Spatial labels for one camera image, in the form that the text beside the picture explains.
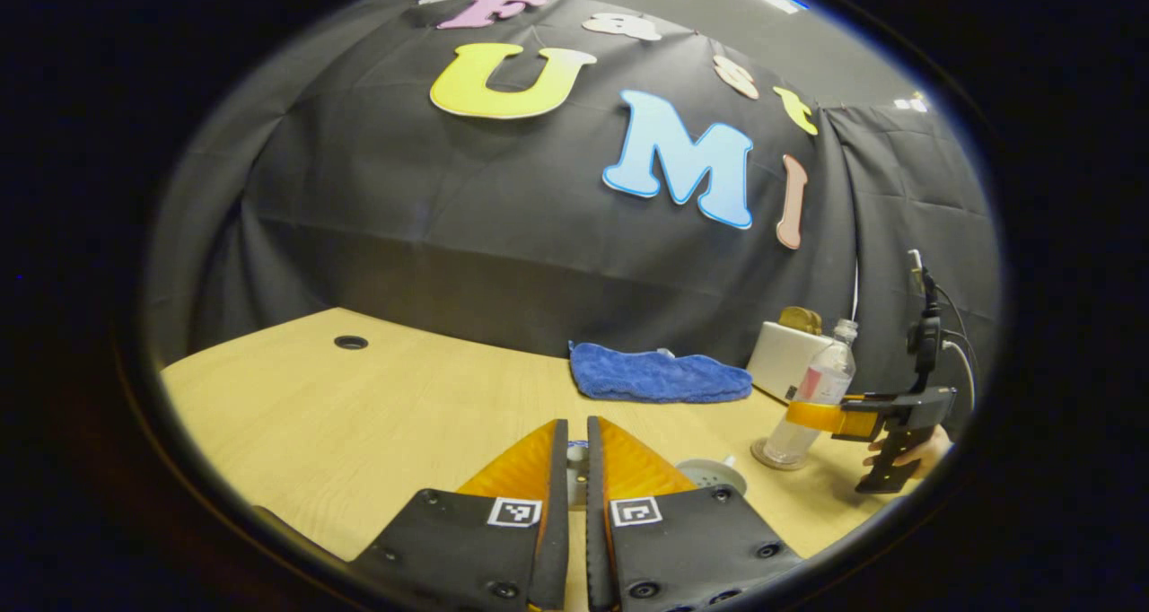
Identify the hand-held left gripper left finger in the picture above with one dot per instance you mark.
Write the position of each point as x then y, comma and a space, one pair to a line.
556, 522

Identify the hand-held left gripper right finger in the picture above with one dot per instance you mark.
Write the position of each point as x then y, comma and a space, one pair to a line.
597, 522

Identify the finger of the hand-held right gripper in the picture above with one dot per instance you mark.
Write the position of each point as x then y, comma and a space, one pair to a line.
826, 417

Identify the clear water bottle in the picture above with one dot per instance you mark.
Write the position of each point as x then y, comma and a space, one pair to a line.
808, 415

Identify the round beige coaster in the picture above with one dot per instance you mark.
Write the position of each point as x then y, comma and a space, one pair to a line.
761, 458

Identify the white toaster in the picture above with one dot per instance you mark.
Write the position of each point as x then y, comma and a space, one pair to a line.
781, 356

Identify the brown toast slices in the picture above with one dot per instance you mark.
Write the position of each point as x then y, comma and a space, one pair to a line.
799, 319

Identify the blue towel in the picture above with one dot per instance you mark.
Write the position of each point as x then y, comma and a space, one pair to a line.
655, 374

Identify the black table grommet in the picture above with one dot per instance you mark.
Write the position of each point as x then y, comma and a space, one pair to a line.
351, 342

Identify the black backdrop cloth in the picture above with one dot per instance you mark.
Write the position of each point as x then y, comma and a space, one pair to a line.
449, 217

